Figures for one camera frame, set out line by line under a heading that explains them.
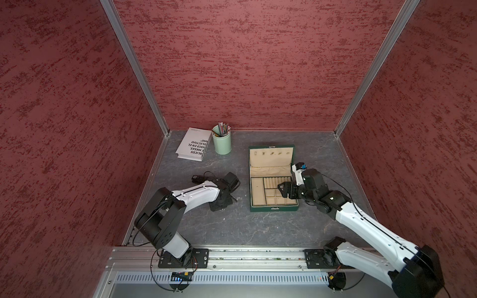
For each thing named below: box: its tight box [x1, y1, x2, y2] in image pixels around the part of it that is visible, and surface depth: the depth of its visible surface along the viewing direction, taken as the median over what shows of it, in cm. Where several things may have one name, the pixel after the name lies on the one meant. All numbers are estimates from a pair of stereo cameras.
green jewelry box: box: [248, 145, 299, 213], surface depth 91 cm
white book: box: [175, 127, 213, 162], surface depth 109 cm
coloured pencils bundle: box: [212, 121, 232, 138], surface depth 105 cm
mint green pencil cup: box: [212, 124, 232, 156], surface depth 108 cm
